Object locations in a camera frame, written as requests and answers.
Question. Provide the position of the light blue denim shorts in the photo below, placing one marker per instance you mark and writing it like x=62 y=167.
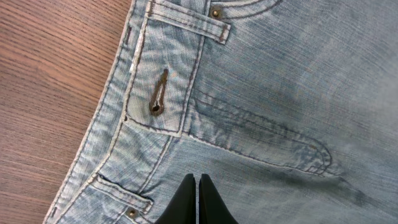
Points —
x=289 y=106

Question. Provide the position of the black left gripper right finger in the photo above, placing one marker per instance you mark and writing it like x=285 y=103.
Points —
x=212 y=209

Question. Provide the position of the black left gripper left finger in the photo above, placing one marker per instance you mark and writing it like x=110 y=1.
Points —
x=182 y=207

